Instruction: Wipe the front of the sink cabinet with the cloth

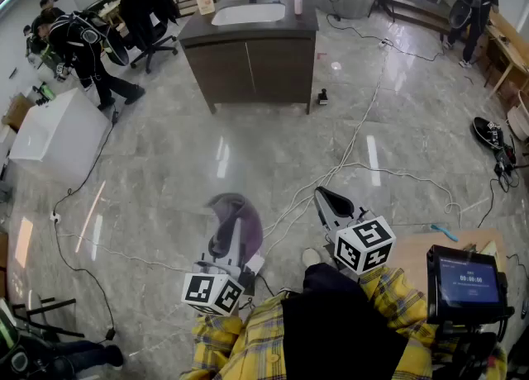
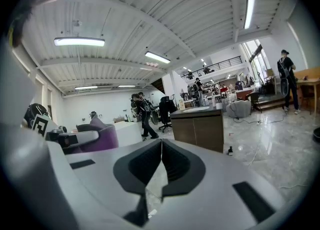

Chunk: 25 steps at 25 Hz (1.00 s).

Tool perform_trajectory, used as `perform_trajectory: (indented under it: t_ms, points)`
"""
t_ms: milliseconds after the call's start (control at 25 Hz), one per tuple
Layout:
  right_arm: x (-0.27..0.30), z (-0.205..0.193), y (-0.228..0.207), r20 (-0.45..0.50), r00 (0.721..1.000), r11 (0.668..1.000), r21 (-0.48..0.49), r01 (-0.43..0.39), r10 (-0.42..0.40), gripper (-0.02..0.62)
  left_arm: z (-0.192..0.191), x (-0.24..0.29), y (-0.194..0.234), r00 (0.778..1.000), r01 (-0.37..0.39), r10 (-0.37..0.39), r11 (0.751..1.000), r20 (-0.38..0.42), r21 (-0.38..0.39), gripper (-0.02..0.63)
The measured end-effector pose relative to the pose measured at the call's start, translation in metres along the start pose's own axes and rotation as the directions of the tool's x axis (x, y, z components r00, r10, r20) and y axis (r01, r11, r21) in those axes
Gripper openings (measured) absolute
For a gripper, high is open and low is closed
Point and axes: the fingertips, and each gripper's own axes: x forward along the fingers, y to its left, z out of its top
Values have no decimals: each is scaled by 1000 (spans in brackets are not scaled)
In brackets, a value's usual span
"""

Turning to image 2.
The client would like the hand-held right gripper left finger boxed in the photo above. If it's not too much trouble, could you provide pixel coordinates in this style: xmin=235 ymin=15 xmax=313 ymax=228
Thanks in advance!
xmin=65 ymin=138 xmax=163 ymax=227

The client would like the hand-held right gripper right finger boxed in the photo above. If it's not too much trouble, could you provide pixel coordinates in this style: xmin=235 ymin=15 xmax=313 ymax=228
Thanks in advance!
xmin=149 ymin=138 xmax=286 ymax=230

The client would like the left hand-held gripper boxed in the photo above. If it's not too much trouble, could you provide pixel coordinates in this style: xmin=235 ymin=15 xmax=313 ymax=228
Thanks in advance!
xmin=31 ymin=113 xmax=100 ymax=155

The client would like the purple grey cloth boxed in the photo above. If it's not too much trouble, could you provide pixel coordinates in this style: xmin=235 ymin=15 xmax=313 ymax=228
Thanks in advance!
xmin=76 ymin=117 xmax=120 ymax=154

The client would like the dark wooden vanity cabinet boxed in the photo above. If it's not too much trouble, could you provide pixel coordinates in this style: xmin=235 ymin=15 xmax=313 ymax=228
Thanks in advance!
xmin=169 ymin=105 xmax=225 ymax=154

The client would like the grey beanbag sofa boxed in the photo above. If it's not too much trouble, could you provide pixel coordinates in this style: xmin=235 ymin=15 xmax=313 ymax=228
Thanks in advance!
xmin=226 ymin=99 xmax=252 ymax=119

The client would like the white sink basin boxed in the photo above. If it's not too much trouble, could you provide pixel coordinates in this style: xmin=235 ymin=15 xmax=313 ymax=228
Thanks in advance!
xmin=182 ymin=106 xmax=211 ymax=113

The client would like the dark chair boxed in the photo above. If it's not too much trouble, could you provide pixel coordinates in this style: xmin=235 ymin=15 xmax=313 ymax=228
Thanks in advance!
xmin=246 ymin=91 xmax=262 ymax=113

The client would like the black office chair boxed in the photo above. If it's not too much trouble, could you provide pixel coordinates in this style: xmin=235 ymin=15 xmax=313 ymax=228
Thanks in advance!
xmin=158 ymin=96 xmax=177 ymax=134

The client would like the black round basin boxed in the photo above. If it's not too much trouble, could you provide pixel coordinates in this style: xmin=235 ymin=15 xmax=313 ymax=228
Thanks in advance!
xmin=312 ymin=126 xmax=320 ymax=145

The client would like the black balcony railing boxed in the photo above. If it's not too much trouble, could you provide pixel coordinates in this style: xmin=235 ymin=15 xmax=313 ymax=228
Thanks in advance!
xmin=181 ymin=55 xmax=243 ymax=79

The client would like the wooden table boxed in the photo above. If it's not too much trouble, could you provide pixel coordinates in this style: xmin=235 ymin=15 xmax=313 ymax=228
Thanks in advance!
xmin=294 ymin=66 xmax=320 ymax=115

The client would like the white floor cable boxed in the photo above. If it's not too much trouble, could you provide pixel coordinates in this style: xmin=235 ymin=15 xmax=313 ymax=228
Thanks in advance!
xmin=247 ymin=120 xmax=266 ymax=168

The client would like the black floor cable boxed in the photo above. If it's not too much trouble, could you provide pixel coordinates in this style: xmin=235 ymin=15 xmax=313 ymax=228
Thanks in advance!
xmin=233 ymin=116 xmax=288 ymax=125

